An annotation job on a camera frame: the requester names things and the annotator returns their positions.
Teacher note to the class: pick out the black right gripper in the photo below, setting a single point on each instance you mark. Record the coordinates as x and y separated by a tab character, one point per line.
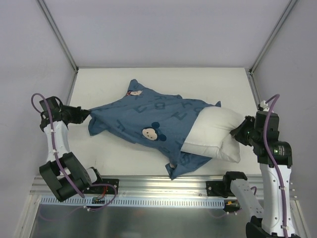
244	130

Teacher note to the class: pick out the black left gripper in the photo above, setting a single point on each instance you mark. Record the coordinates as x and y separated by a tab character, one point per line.
76	114

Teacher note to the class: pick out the white pillow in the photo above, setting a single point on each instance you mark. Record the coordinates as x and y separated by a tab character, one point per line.
210	135

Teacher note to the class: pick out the blue cartoon print pillowcase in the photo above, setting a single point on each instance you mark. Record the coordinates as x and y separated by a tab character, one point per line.
154	120

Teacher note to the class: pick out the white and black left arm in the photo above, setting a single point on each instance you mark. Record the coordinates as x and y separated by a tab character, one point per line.
63	173

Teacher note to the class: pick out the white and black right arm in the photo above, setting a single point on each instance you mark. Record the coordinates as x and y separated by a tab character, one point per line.
273	219

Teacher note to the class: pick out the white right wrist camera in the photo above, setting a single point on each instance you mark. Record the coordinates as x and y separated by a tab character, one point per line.
263	106

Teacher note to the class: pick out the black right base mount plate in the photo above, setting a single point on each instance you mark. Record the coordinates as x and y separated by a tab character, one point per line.
218	188

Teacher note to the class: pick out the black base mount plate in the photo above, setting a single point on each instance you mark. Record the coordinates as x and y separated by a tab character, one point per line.
103	187
218	188

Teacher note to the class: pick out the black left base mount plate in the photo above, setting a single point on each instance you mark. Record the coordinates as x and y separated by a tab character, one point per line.
103	187

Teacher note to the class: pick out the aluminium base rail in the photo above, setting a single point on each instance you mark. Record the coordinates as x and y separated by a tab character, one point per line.
158	186

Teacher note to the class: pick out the white slotted cable duct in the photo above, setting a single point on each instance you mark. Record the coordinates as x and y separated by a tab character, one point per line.
137	202

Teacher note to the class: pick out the left aluminium frame post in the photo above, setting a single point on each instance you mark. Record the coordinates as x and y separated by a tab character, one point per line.
55	29

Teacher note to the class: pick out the aluminium frame post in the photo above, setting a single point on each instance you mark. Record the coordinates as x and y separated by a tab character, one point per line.
273	34
55	29

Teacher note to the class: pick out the right aluminium frame post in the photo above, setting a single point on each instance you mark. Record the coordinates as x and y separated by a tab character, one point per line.
273	34

